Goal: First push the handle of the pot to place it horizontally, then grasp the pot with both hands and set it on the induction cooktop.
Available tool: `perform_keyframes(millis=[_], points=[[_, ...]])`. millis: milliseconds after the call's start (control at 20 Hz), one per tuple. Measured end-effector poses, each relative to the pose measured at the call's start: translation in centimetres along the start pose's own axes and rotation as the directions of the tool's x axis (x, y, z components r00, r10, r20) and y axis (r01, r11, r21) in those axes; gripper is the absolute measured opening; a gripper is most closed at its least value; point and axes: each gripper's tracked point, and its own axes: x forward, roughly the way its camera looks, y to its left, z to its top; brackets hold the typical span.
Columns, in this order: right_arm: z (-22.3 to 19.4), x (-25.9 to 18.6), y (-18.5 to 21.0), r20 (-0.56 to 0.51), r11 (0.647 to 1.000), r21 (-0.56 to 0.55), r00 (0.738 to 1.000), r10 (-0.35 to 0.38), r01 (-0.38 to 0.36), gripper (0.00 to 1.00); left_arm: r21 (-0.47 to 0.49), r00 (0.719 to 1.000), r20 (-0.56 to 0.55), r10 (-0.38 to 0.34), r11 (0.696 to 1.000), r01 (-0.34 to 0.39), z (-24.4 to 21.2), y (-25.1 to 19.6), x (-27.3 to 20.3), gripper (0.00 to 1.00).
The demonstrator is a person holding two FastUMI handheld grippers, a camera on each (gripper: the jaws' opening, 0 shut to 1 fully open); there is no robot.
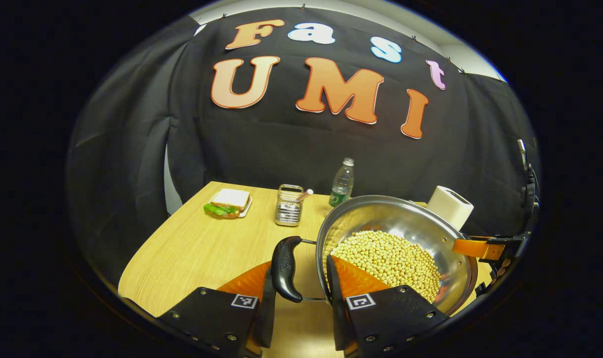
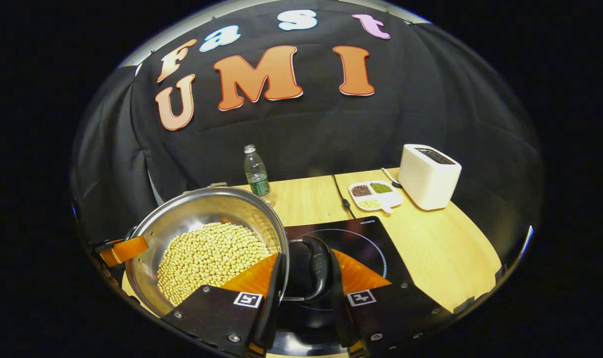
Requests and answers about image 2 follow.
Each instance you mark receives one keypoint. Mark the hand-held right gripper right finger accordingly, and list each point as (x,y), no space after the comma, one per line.
(338,313)

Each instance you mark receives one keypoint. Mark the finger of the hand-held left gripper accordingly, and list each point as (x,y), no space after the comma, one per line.
(125,250)

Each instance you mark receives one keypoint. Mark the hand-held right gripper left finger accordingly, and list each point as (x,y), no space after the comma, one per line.
(270,323)

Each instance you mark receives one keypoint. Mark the black induction cooktop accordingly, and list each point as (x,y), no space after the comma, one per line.
(366,233)

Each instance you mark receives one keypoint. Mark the pile of yellow soybeans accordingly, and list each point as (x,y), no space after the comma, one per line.
(207,258)

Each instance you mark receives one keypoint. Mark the white divided plate with beans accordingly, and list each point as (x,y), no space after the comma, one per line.
(388,200)

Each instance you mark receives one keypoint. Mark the clear plastic water bottle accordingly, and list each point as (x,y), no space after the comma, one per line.
(256,176)

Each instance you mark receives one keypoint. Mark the white toaster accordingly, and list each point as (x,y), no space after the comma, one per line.
(428,184)

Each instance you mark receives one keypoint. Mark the black backdrop cloth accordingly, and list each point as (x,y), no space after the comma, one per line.
(331,134)

